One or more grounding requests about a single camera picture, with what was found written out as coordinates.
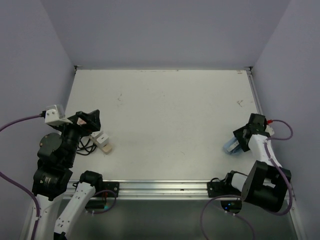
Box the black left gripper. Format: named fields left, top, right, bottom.
left=53, top=109, right=101, bottom=165

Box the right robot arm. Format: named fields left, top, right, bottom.
left=222, top=113, right=293, bottom=216

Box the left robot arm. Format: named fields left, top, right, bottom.
left=27, top=105, right=104, bottom=240

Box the white charger on beige strip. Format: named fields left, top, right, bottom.
left=96, top=133, right=109, bottom=148

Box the beige power strip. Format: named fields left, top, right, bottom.
left=89, top=131, right=113, bottom=154

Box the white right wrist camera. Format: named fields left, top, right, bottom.
left=265, top=124, right=275, bottom=138

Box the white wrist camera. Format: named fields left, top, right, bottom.
left=44, top=104, right=72, bottom=127
left=265, top=124, right=275, bottom=138

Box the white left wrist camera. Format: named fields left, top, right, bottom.
left=44, top=104, right=72, bottom=127

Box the aluminium right side rail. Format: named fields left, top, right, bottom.
left=245, top=66, right=264, bottom=115

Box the aluminium rail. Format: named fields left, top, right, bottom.
left=245, top=66, right=264, bottom=115
left=62, top=180, right=297, bottom=201

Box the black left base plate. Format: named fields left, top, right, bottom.
left=101, top=181, right=120, bottom=198

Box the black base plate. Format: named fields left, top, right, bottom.
left=101, top=181, right=120, bottom=198
left=206, top=177, right=225, bottom=198

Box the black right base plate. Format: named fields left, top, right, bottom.
left=206, top=177, right=225, bottom=198

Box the aluminium front rail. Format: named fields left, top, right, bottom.
left=62, top=180, right=297, bottom=201

